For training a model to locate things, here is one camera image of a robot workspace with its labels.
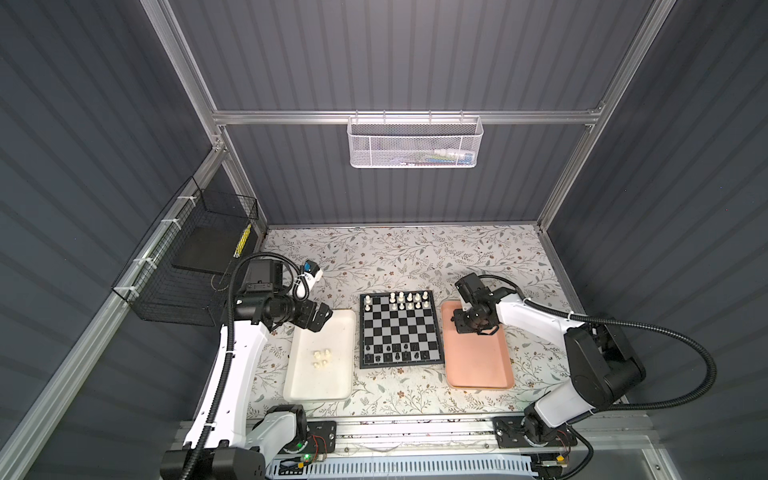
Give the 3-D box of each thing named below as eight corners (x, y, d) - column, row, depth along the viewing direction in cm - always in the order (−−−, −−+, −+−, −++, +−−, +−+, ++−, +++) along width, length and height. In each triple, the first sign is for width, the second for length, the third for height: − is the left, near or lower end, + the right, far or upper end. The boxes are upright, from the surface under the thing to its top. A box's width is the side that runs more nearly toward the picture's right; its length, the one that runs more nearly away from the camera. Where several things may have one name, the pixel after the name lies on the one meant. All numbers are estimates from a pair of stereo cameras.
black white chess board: (356, 368, 87) (355, 364, 84) (361, 296, 102) (360, 291, 100) (442, 368, 87) (444, 364, 84) (434, 296, 102) (435, 291, 100)
